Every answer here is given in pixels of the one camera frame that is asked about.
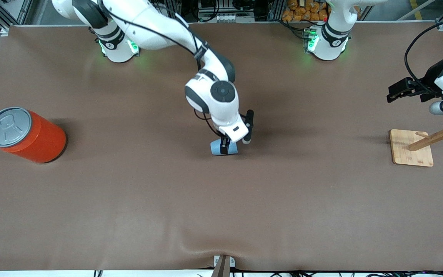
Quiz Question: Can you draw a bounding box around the light blue plastic cup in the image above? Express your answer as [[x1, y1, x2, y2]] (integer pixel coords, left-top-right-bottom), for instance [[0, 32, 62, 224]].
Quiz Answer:
[[210, 139, 238, 156]]

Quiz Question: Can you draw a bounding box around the brown table mat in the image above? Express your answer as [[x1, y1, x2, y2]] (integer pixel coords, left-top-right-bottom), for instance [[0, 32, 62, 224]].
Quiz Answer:
[[0, 21, 443, 272]]

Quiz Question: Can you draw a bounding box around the wooden mug tree stand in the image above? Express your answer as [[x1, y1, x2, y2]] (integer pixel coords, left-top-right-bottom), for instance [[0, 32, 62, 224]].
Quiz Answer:
[[389, 115, 443, 167]]

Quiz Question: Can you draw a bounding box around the white connector strip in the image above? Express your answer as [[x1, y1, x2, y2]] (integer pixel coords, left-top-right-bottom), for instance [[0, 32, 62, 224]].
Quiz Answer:
[[216, 13, 245, 23]]

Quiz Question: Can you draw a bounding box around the orange brown lumpy objects heap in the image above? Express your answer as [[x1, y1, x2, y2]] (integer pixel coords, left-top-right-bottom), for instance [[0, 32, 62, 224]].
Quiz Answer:
[[282, 0, 330, 22]]

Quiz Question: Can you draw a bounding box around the orange can with silver lid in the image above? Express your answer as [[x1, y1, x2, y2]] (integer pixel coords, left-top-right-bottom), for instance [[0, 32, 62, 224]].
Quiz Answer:
[[0, 107, 67, 164]]

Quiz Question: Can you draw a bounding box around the metal clamp bracket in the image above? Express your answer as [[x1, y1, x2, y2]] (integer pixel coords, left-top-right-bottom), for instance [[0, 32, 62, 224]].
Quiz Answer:
[[212, 255, 236, 277]]

